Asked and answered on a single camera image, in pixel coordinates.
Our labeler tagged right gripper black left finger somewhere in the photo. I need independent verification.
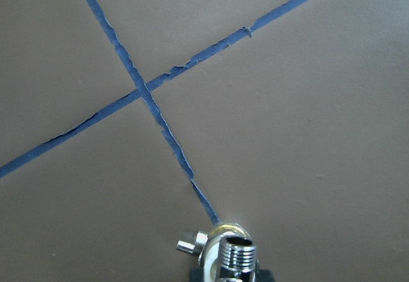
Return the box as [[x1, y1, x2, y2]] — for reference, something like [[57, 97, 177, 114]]
[[189, 268, 204, 282]]

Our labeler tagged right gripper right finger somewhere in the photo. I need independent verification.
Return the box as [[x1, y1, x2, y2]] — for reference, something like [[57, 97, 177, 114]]
[[254, 269, 275, 282]]

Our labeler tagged white PPR valve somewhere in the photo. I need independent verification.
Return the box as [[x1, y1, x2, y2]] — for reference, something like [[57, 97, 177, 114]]
[[176, 223, 251, 281]]

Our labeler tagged chrome pipe fitting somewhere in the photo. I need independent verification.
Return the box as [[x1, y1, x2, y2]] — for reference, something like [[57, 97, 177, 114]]
[[215, 235, 258, 281]]

